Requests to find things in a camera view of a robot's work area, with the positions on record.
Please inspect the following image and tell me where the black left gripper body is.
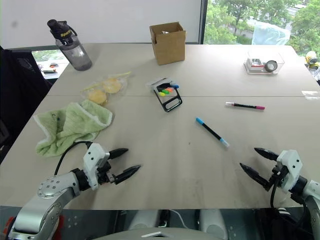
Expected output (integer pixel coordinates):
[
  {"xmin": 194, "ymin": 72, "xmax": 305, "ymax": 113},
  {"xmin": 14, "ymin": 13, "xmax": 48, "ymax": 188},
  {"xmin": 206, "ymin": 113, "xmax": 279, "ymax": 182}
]
[{"xmin": 96, "ymin": 159, "xmax": 117, "ymax": 186}]

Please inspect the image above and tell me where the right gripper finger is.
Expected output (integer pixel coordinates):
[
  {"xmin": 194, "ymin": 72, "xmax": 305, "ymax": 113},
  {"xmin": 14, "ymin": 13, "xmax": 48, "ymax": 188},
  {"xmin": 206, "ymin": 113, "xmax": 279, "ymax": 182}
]
[
  {"xmin": 239, "ymin": 162, "xmax": 273, "ymax": 192},
  {"xmin": 253, "ymin": 147, "xmax": 281, "ymax": 162}
]

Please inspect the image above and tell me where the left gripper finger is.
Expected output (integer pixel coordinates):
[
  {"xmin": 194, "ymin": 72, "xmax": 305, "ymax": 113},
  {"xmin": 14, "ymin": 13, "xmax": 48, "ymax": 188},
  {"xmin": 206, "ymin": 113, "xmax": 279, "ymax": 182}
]
[
  {"xmin": 108, "ymin": 147, "xmax": 130, "ymax": 161},
  {"xmin": 114, "ymin": 164, "xmax": 143, "ymax": 186}
]

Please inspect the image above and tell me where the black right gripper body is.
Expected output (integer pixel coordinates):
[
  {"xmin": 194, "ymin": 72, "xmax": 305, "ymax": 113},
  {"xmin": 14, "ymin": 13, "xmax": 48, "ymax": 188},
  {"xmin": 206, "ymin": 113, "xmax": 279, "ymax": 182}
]
[{"xmin": 268, "ymin": 161, "xmax": 289, "ymax": 188}]

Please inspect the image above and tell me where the pink capped marker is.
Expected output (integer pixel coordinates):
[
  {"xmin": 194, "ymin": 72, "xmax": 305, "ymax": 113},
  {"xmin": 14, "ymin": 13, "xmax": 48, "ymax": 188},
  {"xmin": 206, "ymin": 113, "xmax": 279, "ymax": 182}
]
[{"xmin": 225, "ymin": 101, "xmax": 266, "ymax": 111}]

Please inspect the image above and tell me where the blue capped marker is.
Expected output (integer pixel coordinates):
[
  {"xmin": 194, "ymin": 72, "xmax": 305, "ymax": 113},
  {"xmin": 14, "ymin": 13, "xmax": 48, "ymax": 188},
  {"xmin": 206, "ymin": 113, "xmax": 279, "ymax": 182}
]
[{"xmin": 195, "ymin": 116, "xmax": 230, "ymax": 149}]

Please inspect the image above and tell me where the black marker holder case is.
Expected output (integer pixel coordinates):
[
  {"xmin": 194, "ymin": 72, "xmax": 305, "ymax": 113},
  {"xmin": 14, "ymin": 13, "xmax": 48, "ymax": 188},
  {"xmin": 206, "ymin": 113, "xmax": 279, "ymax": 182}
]
[{"xmin": 145, "ymin": 77, "xmax": 184, "ymax": 113}]

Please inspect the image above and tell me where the white red small box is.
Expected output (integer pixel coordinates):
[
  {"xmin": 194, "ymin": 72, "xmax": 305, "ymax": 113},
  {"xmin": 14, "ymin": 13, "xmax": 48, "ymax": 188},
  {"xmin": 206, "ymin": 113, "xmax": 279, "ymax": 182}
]
[{"xmin": 245, "ymin": 57, "xmax": 266, "ymax": 74}]

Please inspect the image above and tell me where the brown cardboard box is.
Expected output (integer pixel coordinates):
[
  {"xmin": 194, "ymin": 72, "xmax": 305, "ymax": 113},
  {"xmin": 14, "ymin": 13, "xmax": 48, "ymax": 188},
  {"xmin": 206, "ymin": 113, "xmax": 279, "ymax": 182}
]
[{"xmin": 149, "ymin": 21, "xmax": 187, "ymax": 67}]

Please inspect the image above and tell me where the black white striped object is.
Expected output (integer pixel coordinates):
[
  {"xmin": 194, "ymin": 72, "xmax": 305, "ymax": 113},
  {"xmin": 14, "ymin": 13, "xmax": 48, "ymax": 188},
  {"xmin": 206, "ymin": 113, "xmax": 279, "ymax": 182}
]
[{"xmin": 276, "ymin": 206, "xmax": 291, "ymax": 219}]

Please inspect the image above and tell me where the grey rounded robot leg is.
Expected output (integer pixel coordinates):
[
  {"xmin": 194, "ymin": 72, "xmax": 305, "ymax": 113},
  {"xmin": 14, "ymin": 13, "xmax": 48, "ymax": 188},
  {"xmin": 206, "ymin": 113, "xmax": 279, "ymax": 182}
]
[
  {"xmin": 126, "ymin": 209, "xmax": 161, "ymax": 230},
  {"xmin": 199, "ymin": 209, "xmax": 230, "ymax": 240}
]

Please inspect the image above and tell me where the green white-edged towel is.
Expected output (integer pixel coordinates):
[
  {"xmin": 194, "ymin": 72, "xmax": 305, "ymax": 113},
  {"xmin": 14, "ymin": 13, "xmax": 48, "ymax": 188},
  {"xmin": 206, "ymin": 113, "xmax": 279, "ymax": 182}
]
[{"xmin": 33, "ymin": 99, "xmax": 114, "ymax": 159}]

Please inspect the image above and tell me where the yellow round cookie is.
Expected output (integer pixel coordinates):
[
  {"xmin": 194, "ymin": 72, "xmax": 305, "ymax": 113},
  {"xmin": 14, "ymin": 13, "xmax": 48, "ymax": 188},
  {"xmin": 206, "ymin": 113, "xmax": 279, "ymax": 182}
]
[
  {"xmin": 87, "ymin": 89, "xmax": 109, "ymax": 106},
  {"xmin": 102, "ymin": 77, "xmax": 123, "ymax": 95}
]

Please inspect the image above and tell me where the clear plastic snack bag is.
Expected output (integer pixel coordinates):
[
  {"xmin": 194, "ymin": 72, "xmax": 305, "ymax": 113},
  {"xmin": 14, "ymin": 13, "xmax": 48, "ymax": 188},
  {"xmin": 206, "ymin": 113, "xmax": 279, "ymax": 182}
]
[{"xmin": 79, "ymin": 70, "xmax": 133, "ymax": 106}]

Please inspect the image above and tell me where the grey tape roll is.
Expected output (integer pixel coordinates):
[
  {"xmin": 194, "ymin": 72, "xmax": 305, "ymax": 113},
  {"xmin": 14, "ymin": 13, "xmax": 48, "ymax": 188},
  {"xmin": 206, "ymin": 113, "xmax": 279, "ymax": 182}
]
[{"xmin": 264, "ymin": 59, "xmax": 278, "ymax": 72}]

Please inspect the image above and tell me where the clear plastic container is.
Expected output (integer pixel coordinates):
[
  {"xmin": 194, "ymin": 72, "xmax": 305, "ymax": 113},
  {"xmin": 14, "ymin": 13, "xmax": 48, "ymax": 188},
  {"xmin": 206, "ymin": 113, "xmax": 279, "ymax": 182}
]
[{"xmin": 243, "ymin": 50, "xmax": 286, "ymax": 76}]

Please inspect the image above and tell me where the yellow black object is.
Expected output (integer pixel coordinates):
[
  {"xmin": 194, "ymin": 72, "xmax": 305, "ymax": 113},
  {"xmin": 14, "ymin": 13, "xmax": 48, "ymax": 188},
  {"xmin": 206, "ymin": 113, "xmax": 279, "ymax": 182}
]
[{"xmin": 304, "ymin": 50, "xmax": 320, "ymax": 70}]

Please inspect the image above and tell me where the grey sports water bottle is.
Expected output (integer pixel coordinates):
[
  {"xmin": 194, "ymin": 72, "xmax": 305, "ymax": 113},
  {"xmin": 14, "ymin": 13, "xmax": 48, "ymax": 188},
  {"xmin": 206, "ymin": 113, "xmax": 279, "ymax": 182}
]
[{"xmin": 46, "ymin": 19, "xmax": 93, "ymax": 72}]

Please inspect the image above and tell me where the blue translucent plastic sheet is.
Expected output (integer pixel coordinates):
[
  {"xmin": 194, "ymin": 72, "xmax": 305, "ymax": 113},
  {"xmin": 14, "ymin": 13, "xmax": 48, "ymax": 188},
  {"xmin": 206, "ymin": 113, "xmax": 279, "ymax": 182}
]
[{"xmin": 250, "ymin": 19, "xmax": 293, "ymax": 47}]

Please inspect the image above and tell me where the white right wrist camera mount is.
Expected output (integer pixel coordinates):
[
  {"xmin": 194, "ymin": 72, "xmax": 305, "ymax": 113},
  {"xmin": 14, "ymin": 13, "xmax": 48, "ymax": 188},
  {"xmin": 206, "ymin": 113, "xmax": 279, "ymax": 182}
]
[{"xmin": 275, "ymin": 149, "xmax": 304, "ymax": 194}]

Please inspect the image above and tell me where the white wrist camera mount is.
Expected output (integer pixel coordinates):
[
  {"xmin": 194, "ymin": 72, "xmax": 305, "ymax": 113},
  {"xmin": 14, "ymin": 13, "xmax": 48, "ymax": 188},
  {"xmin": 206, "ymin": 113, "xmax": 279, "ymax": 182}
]
[
  {"xmin": 275, "ymin": 149, "xmax": 304, "ymax": 194},
  {"xmin": 82, "ymin": 142, "xmax": 111, "ymax": 191}
]

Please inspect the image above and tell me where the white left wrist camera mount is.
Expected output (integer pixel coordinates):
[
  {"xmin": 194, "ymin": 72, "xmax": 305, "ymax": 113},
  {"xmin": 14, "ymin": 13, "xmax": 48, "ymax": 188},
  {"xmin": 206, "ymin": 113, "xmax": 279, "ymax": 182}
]
[{"xmin": 82, "ymin": 142, "xmax": 111, "ymax": 191}]

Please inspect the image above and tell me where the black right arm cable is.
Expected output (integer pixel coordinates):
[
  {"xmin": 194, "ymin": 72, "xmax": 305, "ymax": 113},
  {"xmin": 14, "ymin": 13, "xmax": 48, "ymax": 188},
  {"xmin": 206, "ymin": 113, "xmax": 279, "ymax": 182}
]
[{"xmin": 269, "ymin": 178, "xmax": 280, "ymax": 209}]

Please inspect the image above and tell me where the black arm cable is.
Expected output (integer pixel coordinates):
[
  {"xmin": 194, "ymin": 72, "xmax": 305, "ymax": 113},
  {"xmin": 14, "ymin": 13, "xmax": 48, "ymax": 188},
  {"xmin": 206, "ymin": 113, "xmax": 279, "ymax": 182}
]
[
  {"xmin": 54, "ymin": 141, "xmax": 94, "ymax": 176},
  {"xmin": 269, "ymin": 178, "xmax": 280, "ymax": 209}
]

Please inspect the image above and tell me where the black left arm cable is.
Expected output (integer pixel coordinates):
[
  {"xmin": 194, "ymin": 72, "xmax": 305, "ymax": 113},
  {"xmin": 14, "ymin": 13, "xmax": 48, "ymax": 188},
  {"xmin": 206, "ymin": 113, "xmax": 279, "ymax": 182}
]
[{"xmin": 54, "ymin": 141, "xmax": 94, "ymax": 176}]

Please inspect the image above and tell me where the white thin cable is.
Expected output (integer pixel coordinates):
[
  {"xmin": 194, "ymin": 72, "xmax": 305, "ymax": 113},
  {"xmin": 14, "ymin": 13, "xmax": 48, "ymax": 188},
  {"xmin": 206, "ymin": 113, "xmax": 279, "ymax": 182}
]
[{"xmin": 166, "ymin": 209, "xmax": 186, "ymax": 229}]

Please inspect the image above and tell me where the dark window frame post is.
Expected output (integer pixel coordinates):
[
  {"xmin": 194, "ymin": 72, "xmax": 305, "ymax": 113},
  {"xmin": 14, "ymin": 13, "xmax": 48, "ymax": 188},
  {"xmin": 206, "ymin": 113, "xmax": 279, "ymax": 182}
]
[{"xmin": 198, "ymin": 0, "xmax": 209, "ymax": 46}]

